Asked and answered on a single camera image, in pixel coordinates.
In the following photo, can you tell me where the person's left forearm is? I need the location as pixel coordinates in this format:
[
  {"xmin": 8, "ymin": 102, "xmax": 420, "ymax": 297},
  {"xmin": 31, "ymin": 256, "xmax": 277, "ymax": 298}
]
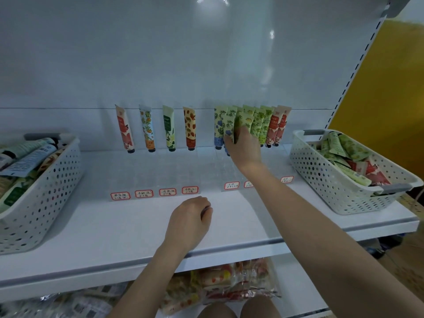
[{"xmin": 109, "ymin": 242, "xmax": 193, "ymax": 318}]

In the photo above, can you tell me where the person's right forearm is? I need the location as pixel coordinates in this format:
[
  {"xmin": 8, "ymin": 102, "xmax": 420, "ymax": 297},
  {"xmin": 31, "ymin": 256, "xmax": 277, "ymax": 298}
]
[{"xmin": 242, "ymin": 162, "xmax": 424, "ymax": 318}]

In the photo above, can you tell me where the row of hand cream tubes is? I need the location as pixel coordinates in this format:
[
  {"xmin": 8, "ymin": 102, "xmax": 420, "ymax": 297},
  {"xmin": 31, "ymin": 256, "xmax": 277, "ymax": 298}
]
[{"xmin": 115, "ymin": 104, "xmax": 292, "ymax": 156}]

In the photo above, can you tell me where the yellow-green hand cream tube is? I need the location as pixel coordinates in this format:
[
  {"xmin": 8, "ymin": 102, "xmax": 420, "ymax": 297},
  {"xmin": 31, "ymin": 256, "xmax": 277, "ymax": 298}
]
[{"xmin": 235, "ymin": 106, "xmax": 247, "ymax": 130}]

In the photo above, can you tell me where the person's right leg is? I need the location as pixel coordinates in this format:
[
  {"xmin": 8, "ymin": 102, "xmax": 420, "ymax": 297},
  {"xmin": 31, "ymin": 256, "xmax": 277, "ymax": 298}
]
[{"xmin": 240, "ymin": 295, "xmax": 282, "ymax": 318}]

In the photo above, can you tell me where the cluster of green bottles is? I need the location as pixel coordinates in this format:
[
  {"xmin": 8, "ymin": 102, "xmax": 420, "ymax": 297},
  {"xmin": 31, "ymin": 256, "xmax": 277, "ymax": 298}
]
[{"xmin": 363, "ymin": 238, "xmax": 398, "ymax": 259}]

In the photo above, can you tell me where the white metal shelf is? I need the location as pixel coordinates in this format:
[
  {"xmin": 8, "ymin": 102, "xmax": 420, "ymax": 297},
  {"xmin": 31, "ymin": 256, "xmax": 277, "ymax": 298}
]
[{"xmin": 0, "ymin": 0, "xmax": 424, "ymax": 318}]

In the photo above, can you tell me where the clear divider tray with labels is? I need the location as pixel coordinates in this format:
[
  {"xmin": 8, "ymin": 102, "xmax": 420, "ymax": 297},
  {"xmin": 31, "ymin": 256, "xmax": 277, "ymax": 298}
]
[{"xmin": 110, "ymin": 175, "xmax": 294, "ymax": 201}]

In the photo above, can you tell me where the pile of green hand cream tubes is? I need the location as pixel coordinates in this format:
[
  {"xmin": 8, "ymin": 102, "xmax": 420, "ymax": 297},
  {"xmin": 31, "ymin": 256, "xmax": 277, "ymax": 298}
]
[{"xmin": 314, "ymin": 131, "xmax": 392, "ymax": 188}]

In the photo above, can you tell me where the person's left leg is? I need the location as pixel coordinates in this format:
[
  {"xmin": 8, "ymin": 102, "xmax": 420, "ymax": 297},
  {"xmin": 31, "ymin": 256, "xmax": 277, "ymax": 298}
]
[{"xmin": 199, "ymin": 300, "xmax": 241, "ymax": 318}]

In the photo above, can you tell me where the person's right hand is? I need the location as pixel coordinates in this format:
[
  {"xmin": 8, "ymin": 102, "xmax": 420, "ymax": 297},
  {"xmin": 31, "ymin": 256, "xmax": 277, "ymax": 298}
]
[{"xmin": 223, "ymin": 125, "xmax": 264, "ymax": 173}]

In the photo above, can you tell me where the person's leg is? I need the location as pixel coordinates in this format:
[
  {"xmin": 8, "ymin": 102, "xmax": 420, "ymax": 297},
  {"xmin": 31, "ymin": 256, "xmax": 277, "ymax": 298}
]
[
  {"xmin": 240, "ymin": 295, "xmax": 282, "ymax": 318},
  {"xmin": 199, "ymin": 300, "xmax": 241, "ymax": 318}
]

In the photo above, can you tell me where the white perforated plastic basket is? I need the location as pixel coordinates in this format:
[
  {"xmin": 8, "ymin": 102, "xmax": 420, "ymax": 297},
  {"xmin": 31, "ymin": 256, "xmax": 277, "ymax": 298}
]
[
  {"xmin": 0, "ymin": 133, "xmax": 83, "ymax": 256},
  {"xmin": 289, "ymin": 129, "xmax": 424, "ymax": 216}
]

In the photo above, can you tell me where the person's left hand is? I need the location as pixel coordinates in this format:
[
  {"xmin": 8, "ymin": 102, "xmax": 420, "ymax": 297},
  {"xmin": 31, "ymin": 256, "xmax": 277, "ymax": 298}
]
[{"xmin": 162, "ymin": 197, "xmax": 214, "ymax": 256}]

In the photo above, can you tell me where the pile of snack packets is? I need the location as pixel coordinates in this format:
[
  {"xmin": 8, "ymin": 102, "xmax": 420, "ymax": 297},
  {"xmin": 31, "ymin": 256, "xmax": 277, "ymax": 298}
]
[{"xmin": 0, "ymin": 258, "xmax": 282, "ymax": 318}]

